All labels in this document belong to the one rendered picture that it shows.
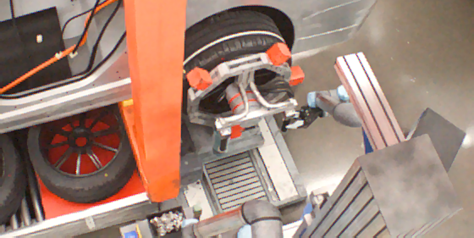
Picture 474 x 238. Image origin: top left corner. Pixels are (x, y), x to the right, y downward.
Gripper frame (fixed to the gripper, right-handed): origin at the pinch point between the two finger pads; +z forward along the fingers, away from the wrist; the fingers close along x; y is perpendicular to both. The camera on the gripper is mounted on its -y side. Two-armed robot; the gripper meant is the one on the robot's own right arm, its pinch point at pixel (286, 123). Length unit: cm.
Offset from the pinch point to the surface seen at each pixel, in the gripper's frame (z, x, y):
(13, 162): 146, -39, -33
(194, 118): 42.3, -20.3, -5.6
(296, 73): -15.3, -23.5, 5.4
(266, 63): 7.4, -20.3, 28.4
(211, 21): 26, -49, 34
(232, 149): 14, -23, -67
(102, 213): 103, 1, -45
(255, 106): 14.2, -10.6, 7.7
